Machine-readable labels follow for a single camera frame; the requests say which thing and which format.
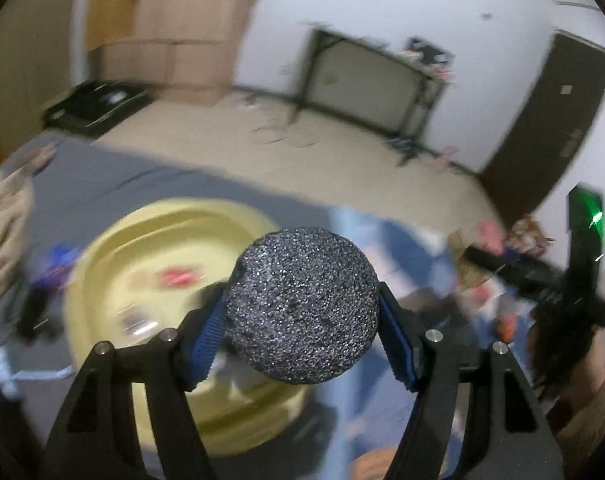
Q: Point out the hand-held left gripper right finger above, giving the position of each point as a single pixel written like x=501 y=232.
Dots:
x=398 y=342

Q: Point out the black flat case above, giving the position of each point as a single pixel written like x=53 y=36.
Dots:
x=92 y=105

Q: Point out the dark brown door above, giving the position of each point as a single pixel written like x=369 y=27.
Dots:
x=547 y=125

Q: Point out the yellow plastic basin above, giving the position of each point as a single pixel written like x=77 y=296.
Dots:
x=107 y=270

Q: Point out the black frame stand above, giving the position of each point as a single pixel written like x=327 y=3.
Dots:
x=430 y=57

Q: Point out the blue snack packet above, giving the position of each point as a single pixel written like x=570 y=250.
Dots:
x=62 y=257

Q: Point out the beige garment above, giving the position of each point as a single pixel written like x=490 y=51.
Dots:
x=2 y=230

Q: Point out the blue patterned blanket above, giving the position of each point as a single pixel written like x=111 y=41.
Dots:
x=347 y=410

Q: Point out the wooden wardrobe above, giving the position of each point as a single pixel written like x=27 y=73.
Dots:
x=182 y=20

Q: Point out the round grey sponge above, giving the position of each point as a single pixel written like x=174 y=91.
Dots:
x=302 y=305

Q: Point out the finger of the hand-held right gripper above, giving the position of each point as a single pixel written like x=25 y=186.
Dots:
x=512 y=267

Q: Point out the red cigarette carton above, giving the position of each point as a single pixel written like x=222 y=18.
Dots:
x=178 y=277

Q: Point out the person's right forearm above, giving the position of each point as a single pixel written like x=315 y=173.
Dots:
x=587 y=410

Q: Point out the black folding table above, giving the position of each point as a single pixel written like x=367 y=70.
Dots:
x=382 y=55

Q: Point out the black shiny pouch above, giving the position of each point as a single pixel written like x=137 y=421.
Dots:
x=38 y=315

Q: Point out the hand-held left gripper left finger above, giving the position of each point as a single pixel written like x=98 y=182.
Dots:
x=208 y=342

